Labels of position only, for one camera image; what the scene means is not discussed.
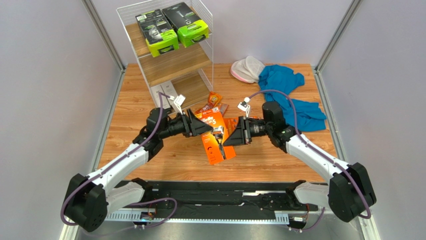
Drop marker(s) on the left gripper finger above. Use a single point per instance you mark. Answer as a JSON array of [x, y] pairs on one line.
[[185, 127], [196, 126]]

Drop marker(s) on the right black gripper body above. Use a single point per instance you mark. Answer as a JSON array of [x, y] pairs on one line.
[[246, 130]]

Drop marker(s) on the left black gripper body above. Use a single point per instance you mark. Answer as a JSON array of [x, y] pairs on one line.
[[175, 127]]

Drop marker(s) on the orange Gillette Fusion razor box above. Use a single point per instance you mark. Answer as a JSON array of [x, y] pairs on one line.
[[213, 140]]

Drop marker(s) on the black green razor box large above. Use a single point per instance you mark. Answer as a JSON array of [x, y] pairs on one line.
[[159, 35]]

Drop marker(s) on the black green razor box small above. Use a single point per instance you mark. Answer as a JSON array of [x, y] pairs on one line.
[[189, 27]]

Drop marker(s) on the orange razor cartridge pack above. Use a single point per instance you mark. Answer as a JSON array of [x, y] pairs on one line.
[[243, 127]]

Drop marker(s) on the orange clear razor blister pack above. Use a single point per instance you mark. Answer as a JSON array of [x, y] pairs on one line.
[[223, 107]]

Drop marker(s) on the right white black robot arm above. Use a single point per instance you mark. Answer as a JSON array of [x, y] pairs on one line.
[[319, 159]]

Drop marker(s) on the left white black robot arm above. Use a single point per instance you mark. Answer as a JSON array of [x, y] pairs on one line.
[[116, 166]]

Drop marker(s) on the orange disposable razor pack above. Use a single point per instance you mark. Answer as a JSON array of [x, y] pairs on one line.
[[213, 100]]

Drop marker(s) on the right white grey cosmetic box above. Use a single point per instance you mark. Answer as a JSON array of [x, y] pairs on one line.
[[168, 88]]

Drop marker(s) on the white grey cosmetic box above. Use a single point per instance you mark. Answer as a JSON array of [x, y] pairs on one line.
[[168, 88], [159, 100]]

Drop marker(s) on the left white grey cosmetic box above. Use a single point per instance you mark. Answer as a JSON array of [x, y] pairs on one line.
[[159, 100]]

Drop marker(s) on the white pink mesh laundry bag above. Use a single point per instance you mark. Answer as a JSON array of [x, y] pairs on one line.
[[247, 70]]

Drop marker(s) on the blue cloth garment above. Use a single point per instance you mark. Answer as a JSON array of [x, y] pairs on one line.
[[280, 81]]

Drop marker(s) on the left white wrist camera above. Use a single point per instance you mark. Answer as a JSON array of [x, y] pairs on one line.
[[177, 102]]

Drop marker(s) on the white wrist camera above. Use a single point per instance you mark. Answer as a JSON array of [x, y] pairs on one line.
[[245, 107], [177, 102]]

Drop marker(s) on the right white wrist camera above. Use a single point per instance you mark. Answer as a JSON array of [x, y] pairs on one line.
[[245, 107]]

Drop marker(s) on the white wire wooden shelf unit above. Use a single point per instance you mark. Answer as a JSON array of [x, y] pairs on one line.
[[189, 69]]

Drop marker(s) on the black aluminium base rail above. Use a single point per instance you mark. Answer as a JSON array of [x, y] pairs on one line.
[[218, 200]]

